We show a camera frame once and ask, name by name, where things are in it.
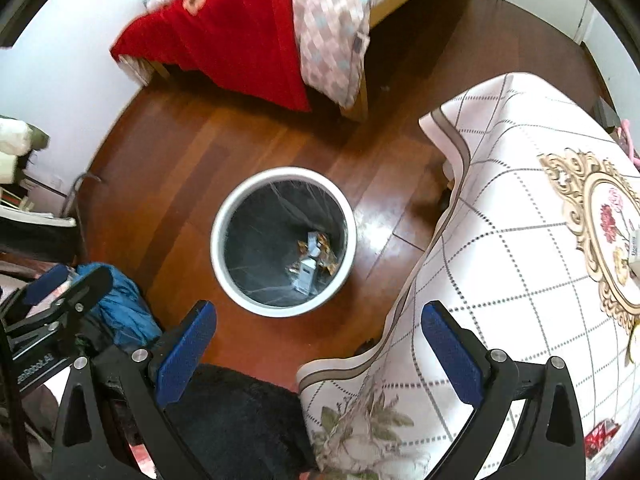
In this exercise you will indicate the red blanket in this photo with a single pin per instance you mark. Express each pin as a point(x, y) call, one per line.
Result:
point(225, 40)

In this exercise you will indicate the blue cloth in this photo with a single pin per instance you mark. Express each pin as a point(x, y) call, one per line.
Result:
point(125, 310)

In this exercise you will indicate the grey metal cane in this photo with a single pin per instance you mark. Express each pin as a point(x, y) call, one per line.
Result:
point(80, 182)

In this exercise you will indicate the small white box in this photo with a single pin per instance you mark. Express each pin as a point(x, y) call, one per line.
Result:
point(634, 252)

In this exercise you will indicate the bed with red blanket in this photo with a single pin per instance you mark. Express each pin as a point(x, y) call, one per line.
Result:
point(361, 100)

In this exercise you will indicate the white and green cloth bundle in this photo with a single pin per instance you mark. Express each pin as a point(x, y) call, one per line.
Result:
point(17, 135)

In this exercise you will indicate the black fluffy rug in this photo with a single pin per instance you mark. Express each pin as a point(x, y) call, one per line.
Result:
point(240, 425)

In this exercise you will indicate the white round trash bin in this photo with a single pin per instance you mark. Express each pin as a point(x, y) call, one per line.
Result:
point(220, 260)

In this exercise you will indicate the white small carton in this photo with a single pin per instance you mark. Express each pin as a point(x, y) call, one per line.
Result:
point(306, 274)

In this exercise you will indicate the red packet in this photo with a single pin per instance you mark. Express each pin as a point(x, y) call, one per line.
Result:
point(602, 437)

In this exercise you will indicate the small grey box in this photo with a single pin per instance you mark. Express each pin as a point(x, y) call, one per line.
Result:
point(606, 112)

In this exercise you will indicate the black bin liner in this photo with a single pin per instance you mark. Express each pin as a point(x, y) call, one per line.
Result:
point(260, 230)

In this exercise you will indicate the pink object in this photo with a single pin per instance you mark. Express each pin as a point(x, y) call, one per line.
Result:
point(631, 142)

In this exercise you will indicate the pink grey checked bed sheet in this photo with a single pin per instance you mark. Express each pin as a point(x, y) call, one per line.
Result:
point(330, 35)

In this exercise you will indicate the table with white patterned cloth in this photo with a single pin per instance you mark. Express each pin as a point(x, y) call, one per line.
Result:
point(510, 260)

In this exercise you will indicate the golden snack wrapper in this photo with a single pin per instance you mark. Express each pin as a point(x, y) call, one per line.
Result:
point(327, 255)

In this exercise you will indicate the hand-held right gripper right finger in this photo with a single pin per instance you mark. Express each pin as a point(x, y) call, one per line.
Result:
point(450, 355)

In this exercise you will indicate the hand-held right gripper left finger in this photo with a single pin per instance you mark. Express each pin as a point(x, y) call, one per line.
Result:
point(184, 357)

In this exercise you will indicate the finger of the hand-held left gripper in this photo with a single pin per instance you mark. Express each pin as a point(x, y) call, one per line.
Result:
point(92, 280)
point(45, 281)

